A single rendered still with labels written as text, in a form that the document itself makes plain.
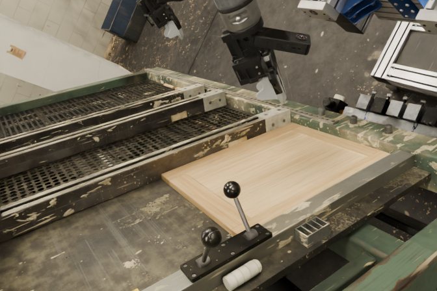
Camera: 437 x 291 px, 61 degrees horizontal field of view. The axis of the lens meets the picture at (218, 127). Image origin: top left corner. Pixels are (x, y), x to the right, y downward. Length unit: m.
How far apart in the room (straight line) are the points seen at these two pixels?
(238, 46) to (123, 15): 4.69
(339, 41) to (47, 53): 3.40
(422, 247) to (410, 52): 1.47
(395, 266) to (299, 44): 0.44
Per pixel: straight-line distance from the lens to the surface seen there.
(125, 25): 5.42
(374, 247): 0.94
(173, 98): 1.86
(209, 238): 0.66
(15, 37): 4.84
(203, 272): 0.75
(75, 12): 6.32
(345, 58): 2.63
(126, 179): 1.15
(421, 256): 0.80
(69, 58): 4.94
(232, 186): 0.79
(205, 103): 1.73
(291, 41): 0.76
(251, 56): 0.77
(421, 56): 2.13
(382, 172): 1.07
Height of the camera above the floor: 1.97
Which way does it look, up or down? 37 degrees down
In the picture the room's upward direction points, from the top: 68 degrees counter-clockwise
